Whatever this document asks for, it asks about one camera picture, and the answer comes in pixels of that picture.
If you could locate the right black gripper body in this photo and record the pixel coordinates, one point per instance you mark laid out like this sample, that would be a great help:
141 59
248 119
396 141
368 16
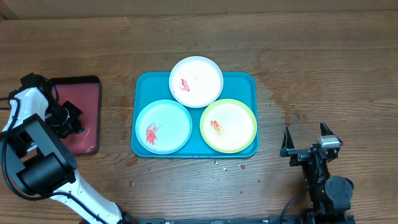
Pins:
300 157

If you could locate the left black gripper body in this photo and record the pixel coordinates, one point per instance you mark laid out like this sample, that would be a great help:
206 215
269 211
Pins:
64 117

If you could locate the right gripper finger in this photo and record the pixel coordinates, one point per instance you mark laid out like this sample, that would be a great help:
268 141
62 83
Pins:
287 143
325 131

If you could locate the light blue plate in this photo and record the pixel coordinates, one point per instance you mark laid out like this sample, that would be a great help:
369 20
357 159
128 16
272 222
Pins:
163 127

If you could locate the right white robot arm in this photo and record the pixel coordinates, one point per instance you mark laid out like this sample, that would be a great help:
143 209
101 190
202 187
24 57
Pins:
330 196

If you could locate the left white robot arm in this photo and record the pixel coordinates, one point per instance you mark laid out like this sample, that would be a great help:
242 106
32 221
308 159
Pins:
35 162

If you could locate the black tray with red liquid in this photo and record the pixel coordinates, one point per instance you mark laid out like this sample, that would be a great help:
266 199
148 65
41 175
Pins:
85 92

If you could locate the teal plastic serving tray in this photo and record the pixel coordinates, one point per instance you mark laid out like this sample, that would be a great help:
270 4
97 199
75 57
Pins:
153 86

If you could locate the yellow-green plate with red stain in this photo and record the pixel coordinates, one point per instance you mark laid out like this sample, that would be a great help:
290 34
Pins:
228 126

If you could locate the white plate with red stain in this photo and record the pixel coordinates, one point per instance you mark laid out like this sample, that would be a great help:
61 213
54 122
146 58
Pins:
196 81

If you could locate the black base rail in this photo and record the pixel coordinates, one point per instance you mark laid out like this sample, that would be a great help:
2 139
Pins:
273 219

